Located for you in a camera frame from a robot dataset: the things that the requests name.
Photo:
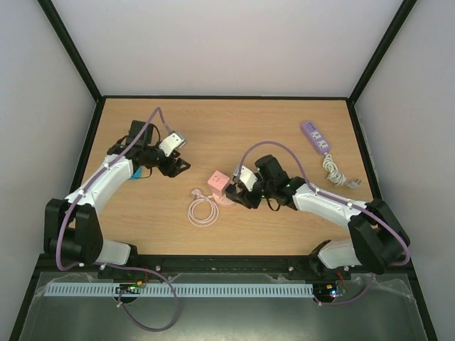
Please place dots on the purple power strip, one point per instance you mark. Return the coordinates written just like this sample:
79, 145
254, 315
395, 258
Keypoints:
315, 137

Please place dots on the dark blue cube adapter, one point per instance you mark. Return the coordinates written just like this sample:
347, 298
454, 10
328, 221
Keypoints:
137, 174

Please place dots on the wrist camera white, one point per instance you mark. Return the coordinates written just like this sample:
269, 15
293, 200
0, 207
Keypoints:
173, 142
243, 175

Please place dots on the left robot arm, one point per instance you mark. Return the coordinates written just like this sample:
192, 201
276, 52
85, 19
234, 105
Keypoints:
72, 231

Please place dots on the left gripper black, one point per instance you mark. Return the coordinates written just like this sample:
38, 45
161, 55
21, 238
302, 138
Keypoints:
170, 168

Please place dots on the black frame rail front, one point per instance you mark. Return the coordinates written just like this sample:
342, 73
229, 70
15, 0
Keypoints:
291, 267

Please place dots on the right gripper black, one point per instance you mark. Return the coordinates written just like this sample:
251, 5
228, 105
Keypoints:
245, 195

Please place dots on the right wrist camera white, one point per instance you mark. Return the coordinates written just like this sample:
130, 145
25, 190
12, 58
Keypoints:
243, 175

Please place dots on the light blue cable duct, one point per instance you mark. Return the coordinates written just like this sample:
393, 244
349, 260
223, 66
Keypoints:
184, 290

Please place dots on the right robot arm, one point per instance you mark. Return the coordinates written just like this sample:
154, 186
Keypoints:
377, 240

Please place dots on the pink round socket base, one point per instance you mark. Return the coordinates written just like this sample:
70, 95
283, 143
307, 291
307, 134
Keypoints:
223, 201

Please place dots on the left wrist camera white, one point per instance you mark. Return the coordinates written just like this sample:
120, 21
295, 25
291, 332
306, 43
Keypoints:
173, 142

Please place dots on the pink cube socket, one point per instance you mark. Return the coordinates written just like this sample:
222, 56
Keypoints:
218, 182

